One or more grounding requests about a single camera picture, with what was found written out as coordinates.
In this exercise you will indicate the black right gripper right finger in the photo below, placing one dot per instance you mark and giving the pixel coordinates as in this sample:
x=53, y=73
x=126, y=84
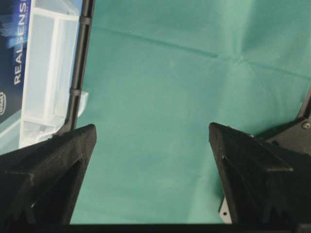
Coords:
x=252, y=179

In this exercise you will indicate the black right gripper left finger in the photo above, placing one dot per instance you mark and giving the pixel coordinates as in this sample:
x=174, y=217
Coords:
x=40, y=183

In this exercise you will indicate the clear plastic storage case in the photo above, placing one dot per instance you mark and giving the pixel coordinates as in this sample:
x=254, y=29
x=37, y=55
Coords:
x=51, y=46

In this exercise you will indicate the green table cloth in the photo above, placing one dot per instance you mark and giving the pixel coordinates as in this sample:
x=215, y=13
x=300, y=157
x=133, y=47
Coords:
x=158, y=73

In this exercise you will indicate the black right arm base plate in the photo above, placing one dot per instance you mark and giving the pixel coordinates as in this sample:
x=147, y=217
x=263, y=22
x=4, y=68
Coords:
x=291, y=131

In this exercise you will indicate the black camera box right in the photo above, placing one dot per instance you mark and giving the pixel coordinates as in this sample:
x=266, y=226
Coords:
x=14, y=28

